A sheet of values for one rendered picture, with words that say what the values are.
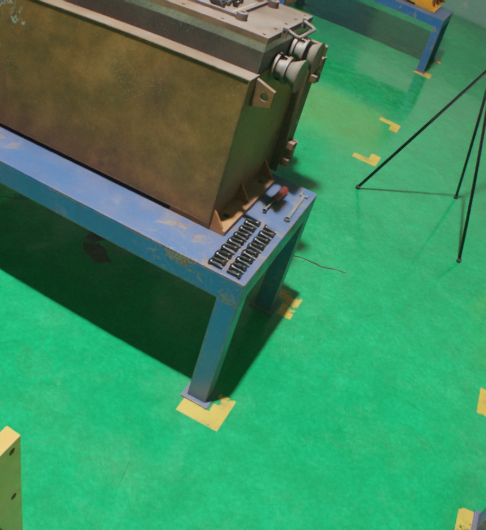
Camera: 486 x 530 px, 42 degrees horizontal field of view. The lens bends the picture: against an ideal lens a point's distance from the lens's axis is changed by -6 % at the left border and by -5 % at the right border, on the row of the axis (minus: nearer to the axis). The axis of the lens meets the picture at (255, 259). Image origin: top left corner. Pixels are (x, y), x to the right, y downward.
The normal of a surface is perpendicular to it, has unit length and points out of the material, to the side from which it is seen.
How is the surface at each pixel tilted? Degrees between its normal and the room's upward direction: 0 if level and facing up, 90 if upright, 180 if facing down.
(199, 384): 90
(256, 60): 90
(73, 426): 0
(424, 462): 0
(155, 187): 90
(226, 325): 90
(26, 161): 0
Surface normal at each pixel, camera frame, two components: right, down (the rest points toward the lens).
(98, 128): -0.39, 0.48
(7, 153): 0.26, -0.76
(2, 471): 0.88, 0.44
